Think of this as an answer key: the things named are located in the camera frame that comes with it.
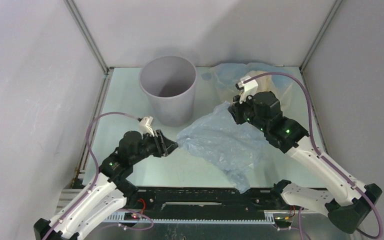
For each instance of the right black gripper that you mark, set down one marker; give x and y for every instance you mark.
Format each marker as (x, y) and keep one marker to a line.
(237, 112)

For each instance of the light blue trash bag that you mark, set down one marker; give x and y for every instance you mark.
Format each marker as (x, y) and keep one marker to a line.
(234, 149)

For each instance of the grey plastic trash bin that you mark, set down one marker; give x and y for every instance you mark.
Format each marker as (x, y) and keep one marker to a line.
(169, 82)

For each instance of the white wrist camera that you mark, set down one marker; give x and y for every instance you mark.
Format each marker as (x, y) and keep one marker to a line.
(246, 87)
(145, 125)

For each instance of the left aluminium frame post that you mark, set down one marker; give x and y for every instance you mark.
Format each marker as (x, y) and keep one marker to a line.
(87, 35)

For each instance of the grey slotted cable duct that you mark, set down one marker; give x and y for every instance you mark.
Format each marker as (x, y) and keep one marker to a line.
(121, 217)

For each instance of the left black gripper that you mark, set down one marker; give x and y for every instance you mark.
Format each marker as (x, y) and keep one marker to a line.
(169, 145)

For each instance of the clear bag with yellow rim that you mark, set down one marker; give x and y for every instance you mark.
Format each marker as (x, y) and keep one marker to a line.
(226, 75)

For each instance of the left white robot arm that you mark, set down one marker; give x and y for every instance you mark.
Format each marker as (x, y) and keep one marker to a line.
(108, 191)

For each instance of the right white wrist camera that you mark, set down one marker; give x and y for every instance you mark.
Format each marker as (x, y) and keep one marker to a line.
(246, 87)

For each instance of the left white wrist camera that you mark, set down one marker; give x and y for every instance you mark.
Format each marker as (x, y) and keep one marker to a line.
(145, 125)

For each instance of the right aluminium frame post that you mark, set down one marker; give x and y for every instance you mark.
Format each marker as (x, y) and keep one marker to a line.
(320, 34)

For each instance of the aluminium frame post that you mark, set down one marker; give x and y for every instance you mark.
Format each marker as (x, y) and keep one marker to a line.
(320, 34)
(87, 35)

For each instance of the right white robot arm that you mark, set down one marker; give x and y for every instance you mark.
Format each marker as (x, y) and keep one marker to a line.
(346, 201)

